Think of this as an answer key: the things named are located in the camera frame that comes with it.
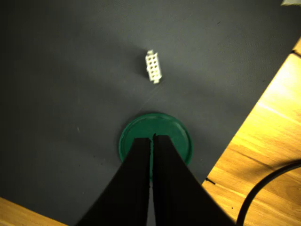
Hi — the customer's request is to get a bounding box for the small white plastic terminal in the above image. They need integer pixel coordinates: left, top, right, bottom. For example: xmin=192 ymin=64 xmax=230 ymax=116
xmin=144 ymin=49 xmax=163 ymax=84

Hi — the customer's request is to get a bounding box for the round green lid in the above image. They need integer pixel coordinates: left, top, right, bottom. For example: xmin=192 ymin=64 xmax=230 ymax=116
xmin=118 ymin=112 xmax=194 ymax=182

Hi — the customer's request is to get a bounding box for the dark grey mat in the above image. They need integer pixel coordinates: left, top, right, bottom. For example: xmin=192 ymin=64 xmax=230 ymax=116
xmin=0 ymin=0 xmax=301 ymax=226

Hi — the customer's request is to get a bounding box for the thick black camera cable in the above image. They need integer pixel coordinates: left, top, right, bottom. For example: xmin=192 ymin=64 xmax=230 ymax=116
xmin=236 ymin=159 xmax=301 ymax=226

